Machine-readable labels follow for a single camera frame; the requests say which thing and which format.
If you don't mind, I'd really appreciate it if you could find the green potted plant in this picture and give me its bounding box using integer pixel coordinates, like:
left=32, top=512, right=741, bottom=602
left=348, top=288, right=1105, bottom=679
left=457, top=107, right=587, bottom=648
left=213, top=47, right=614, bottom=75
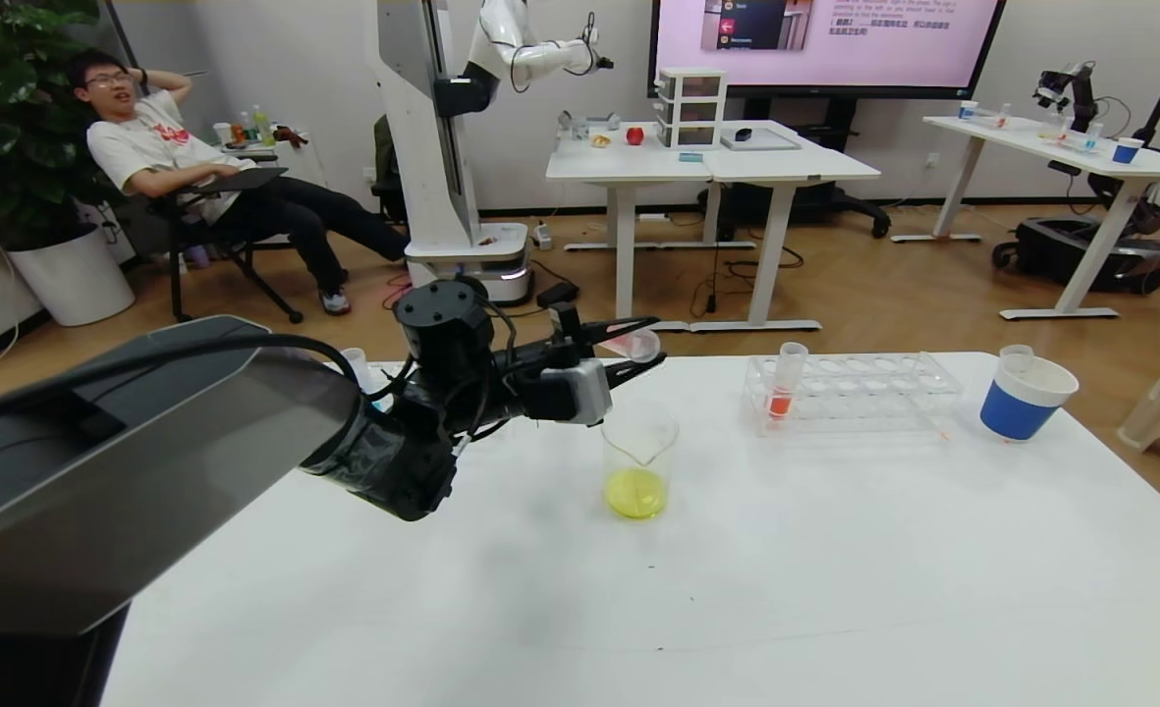
left=0, top=0, right=114, bottom=251

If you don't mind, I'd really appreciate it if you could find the grey flat tray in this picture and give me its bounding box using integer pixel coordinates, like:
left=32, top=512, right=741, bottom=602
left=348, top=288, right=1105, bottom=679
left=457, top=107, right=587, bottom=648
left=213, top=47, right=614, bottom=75
left=719, top=128, right=803, bottom=152

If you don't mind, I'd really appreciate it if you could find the black office chair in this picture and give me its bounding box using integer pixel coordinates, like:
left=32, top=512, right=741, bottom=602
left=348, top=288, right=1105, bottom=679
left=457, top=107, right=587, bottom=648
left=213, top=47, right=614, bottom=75
left=142, top=167, right=305, bottom=325

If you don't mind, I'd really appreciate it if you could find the dark laptop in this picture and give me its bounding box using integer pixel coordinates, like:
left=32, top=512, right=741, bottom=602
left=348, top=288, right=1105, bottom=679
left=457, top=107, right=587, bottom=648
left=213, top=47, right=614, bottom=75
left=196, top=165, right=286, bottom=193

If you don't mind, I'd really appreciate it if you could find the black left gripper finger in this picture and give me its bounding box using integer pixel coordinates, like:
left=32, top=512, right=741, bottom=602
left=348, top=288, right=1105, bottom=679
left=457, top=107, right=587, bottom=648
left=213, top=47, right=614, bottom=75
left=602, top=352, right=667, bottom=391
left=579, top=316, right=662, bottom=347

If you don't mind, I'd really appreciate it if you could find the small grey device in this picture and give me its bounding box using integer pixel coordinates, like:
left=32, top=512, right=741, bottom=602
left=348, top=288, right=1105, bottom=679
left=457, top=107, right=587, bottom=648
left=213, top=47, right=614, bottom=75
left=557, top=109, right=623, bottom=139

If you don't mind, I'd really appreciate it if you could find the white humanoid robot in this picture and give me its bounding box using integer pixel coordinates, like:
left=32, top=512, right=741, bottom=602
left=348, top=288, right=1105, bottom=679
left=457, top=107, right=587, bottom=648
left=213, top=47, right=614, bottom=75
left=373, top=0, right=615, bottom=305

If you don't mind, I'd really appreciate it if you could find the white standing desk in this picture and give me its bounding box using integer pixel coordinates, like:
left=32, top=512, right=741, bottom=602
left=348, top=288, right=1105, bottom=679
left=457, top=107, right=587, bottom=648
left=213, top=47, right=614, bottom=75
left=545, top=120, right=759, bottom=335
left=891, top=110, right=1160, bottom=322
left=690, top=120, right=882, bottom=333

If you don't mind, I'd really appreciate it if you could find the white drawer organizer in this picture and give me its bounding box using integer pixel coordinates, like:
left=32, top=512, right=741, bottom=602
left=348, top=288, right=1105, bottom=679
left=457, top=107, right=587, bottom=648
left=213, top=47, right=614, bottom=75
left=655, top=67, right=730, bottom=150

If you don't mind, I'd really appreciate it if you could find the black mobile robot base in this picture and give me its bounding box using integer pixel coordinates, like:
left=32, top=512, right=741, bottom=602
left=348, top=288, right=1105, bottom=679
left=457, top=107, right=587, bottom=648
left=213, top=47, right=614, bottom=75
left=992, top=216, right=1160, bottom=296

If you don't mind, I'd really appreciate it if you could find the red pigment test tube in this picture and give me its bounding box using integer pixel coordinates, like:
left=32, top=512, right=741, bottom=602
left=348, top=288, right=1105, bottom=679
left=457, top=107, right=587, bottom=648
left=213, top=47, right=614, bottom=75
left=766, top=342, right=809, bottom=423
left=602, top=328, right=663, bottom=366

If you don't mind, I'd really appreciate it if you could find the large wall display screen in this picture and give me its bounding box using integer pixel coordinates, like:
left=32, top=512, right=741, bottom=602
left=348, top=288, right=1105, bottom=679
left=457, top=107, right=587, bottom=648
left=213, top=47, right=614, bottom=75
left=646, top=0, right=1010, bottom=100

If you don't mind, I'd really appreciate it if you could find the blue pigment test tube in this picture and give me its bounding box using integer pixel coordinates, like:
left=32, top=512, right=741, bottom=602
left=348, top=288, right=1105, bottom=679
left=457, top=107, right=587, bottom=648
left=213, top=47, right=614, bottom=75
left=341, top=348, right=389, bottom=411

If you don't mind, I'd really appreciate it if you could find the black display stand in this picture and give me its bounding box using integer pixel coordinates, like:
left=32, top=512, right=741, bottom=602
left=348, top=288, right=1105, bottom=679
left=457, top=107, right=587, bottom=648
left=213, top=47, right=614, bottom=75
left=697, top=96, right=892, bottom=240

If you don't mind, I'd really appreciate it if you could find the clear glass beaker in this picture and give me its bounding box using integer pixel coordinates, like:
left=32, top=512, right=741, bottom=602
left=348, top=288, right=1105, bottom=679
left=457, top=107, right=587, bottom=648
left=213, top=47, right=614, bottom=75
left=600, top=401, right=682, bottom=521

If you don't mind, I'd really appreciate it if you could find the white planter pot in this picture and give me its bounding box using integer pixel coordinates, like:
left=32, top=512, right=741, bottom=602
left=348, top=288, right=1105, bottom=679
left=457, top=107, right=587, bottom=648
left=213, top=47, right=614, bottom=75
left=5, top=221, right=137, bottom=327

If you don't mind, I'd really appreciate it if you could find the seated man white shirt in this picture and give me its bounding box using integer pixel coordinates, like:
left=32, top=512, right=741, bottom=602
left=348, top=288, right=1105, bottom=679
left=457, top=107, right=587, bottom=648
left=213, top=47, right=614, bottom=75
left=69, top=49, right=412, bottom=315

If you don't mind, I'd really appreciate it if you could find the clear acrylic tube rack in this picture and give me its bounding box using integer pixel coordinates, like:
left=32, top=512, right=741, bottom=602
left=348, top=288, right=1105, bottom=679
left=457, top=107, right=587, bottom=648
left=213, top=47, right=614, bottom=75
left=363, top=359, right=415, bottom=413
left=743, top=352, right=964, bottom=440

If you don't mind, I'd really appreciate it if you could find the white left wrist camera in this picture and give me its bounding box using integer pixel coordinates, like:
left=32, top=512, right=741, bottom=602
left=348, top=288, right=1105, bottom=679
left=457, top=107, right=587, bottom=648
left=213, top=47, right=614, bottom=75
left=538, top=357, right=613, bottom=426

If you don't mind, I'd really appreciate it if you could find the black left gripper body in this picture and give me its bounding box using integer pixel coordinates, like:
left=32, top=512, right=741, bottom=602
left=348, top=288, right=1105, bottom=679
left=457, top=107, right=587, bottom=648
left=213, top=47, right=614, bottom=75
left=493, top=301, right=596, bottom=380

